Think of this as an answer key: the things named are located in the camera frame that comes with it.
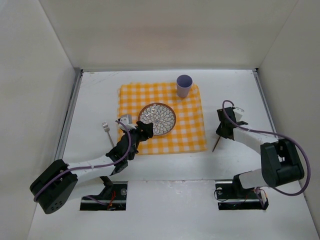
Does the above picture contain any silver metal fork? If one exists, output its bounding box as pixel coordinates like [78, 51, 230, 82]
[102, 122, 115, 148]

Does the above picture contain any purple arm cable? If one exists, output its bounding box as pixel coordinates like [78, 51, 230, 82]
[222, 99, 311, 197]
[33, 119, 132, 206]

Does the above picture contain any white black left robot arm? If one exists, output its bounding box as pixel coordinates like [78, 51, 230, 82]
[29, 117, 154, 215]

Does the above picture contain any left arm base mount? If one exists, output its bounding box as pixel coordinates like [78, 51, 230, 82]
[79, 176, 128, 212]

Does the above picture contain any lavender plastic cup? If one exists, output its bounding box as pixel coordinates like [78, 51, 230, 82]
[176, 74, 193, 98]

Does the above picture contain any aluminium frame rail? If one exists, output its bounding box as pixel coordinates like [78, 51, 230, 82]
[50, 67, 84, 163]
[252, 68, 277, 133]

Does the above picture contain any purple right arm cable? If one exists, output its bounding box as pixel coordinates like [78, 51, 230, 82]
[222, 99, 311, 197]

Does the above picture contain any patterned ceramic plate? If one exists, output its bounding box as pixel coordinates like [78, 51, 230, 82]
[138, 102, 177, 136]

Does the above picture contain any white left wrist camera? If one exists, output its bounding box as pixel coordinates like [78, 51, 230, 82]
[118, 114, 136, 130]

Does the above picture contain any left aluminium frame rail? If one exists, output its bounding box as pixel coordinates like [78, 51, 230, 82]
[50, 67, 84, 163]

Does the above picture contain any yellow white checkered cloth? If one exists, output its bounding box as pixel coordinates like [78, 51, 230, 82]
[117, 82, 207, 156]

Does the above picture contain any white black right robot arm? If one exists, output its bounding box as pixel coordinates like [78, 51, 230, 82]
[216, 107, 305, 198]

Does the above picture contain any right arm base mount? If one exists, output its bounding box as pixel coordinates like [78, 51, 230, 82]
[214, 180, 269, 211]

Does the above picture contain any right aluminium frame rail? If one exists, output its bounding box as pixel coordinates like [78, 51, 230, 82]
[252, 68, 277, 133]

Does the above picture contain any copper long-handled spoon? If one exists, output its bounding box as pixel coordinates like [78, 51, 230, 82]
[212, 136, 221, 152]

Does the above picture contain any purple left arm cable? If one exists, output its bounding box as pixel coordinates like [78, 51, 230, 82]
[33, 119, 132, 206]

